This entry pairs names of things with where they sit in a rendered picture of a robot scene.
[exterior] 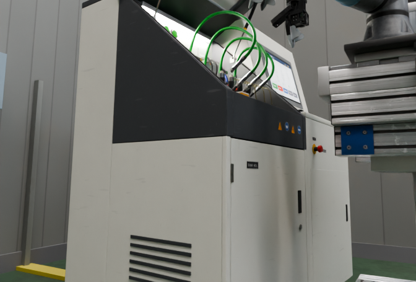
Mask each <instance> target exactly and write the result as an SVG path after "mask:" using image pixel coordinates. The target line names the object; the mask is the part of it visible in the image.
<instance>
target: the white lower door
mask: <svg viewBox="0 0 416 282"><path fill-rule="evenodd" d="M230 282H308V274H307V249H306V201H305V153H304V150H300V149H293V148H286V147H282V146H274V145H270V144H263V143H256V142H252V141H245V140H241V139H234V138H230Z"/></svg>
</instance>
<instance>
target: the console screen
mask: <svg viewBox="0 0 416 282"><path fill-rule="evenodd" d="M261 45H262V44H261ZM262 47H263V48H264V49H265V51H266V52H268V53H269V54H270V56H271V57H272V59H273V61H274V65H275V70H274V74H273V76H272V77H271V79H270V80H269V81H268V82H267V83H268V85H269V86H270V87H271V88H273V89H274V90H275V91H276V92H277V93H278V94H280V95H281V96H282V97H283V98H284V99H285V100H287V101H288V102H289V103H290V104H292V105H293V106H295V107H298V108H300V109H303V106H302V103H301V98H300V95H299V91H298V87H297V84H296V80H295V76H294V73H293V69H292V65H291V62H289V61H287V60H286V59H285V58H283V57H281V56H280V55H278V54H277V53H275V52H273V51H272V50H270V49H268V48H267V47H265V46H264V45H262ZM261 58H262V62H263V65H264V66H265V57H264V53H263V52H261ZM271 71H272V65H271V61H270V59H269V58H268V66H267V69H266V72H265V73H266V78H268V77H269V75H270V74H271Z"/></svg>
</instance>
